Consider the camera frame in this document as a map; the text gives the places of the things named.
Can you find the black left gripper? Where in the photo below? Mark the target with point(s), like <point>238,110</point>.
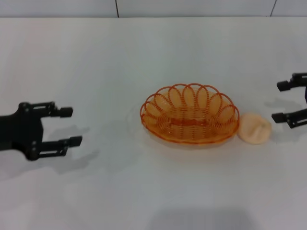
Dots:
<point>21,129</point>

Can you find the orange woven plastic basket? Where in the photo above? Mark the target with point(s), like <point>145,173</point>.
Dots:
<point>189,119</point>

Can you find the beige steamed bun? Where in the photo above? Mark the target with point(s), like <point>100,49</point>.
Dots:
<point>255,131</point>

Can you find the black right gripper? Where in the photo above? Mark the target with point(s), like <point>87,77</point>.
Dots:
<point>306,94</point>

